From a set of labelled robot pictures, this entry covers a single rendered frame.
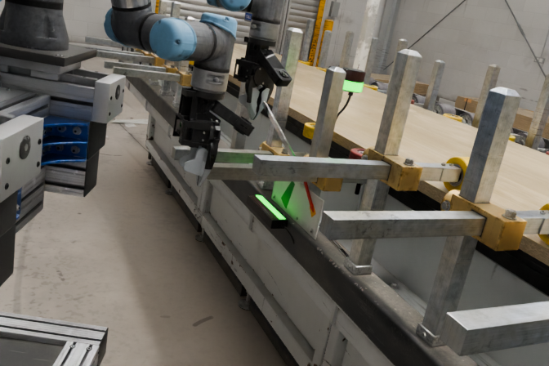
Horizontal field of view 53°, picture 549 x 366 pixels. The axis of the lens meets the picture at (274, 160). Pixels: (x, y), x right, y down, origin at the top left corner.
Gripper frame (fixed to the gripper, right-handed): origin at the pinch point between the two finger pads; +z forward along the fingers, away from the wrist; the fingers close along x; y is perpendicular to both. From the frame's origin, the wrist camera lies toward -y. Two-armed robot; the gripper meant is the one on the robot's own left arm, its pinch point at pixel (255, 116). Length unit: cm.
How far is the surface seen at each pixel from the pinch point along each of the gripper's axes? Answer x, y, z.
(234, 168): 21.0, -17.8, 6.9
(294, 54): -11.7, 0.8, -17.1
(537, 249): 1, -76, 4
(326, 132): -2.6, -22.5, -1.9
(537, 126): -113, -34, -4
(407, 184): 9, -53, -1
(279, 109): -10.5, 1.3, -1.3
